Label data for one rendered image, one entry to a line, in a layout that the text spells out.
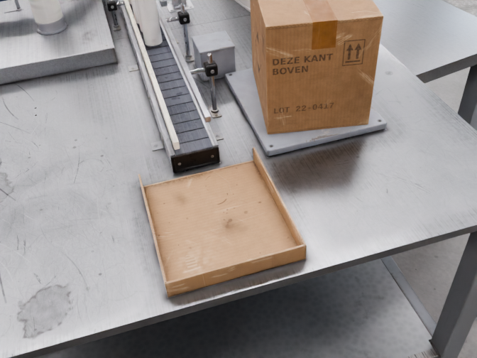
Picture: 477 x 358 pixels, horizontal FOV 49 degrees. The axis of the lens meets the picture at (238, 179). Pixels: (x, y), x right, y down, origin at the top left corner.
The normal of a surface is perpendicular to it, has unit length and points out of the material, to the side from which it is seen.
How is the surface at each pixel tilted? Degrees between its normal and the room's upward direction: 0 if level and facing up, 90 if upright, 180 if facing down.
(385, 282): 0
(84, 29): 0
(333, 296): 0
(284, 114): 90
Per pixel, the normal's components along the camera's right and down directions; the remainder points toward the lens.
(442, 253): -0.05, -0.74
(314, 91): 0.10, 0.66
